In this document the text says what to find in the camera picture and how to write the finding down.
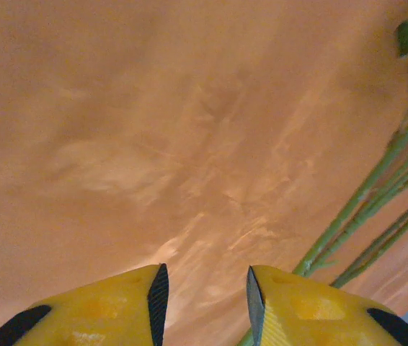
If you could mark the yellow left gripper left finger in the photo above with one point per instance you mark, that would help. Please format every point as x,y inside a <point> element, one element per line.
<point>99,310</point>

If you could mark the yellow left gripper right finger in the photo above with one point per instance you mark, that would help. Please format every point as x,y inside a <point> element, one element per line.
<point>315,313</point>

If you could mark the pink artificial flower sprig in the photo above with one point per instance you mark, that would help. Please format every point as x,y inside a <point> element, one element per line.
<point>370,181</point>

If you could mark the orange wrapping paper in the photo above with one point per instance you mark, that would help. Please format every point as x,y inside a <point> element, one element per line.
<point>153,144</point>

